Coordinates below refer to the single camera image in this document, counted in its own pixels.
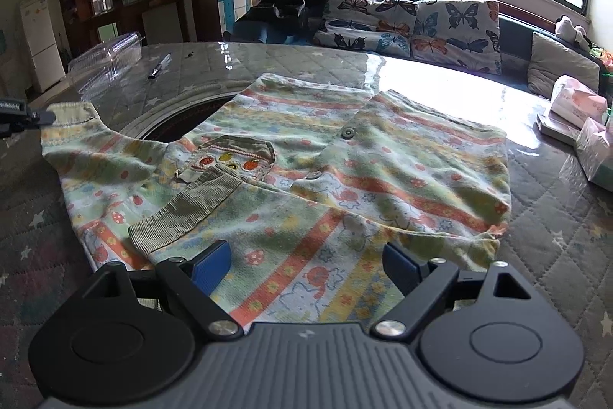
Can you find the green white tissue pack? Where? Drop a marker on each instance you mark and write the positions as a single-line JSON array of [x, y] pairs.
[[596, 150]]

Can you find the black bag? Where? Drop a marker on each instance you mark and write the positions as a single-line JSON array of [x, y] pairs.
[[268, 18]]

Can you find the colourful toy flowers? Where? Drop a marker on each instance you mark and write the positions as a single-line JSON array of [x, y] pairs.
[[603, 59]]

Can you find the white refrigerator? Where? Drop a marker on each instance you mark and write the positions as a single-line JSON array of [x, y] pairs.
[[43, 45]]

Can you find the white plush toy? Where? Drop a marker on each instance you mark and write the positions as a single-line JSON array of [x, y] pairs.
[[570, 30]]

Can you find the pink tissue pack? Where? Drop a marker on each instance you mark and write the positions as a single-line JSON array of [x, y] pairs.
[[577, 100]]

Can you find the flat grey book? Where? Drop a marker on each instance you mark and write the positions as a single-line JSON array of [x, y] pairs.
[[550, 128]]

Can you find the blue cabinet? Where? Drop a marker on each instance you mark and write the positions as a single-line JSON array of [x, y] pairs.
[[234, 6]]

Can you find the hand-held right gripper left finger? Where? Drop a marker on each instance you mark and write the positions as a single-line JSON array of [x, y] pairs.
[[210, 267]]

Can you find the black pen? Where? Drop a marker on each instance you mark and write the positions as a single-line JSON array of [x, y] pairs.
[[155, 71]]

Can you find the patterned green children's shirt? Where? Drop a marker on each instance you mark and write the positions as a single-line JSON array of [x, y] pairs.
[[335, 179]]

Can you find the grey cushion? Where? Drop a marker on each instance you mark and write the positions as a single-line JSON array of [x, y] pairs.
[[560, 64]]

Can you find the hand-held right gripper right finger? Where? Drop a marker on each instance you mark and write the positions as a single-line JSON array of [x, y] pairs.
[[400, 265]]

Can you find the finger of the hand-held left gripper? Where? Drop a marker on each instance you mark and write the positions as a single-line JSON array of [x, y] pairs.
[[40, 116]]

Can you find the round table burner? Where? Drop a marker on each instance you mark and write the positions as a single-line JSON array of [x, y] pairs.
[[177, 121]]

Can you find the blue covered bench sofa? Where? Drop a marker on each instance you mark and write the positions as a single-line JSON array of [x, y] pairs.
[[515, 45]]

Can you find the quilted star table cover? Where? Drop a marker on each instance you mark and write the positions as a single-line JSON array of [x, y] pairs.
[[550, 222]]

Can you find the clear plastic container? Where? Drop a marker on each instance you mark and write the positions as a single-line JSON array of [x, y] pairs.
[[105, 64]]

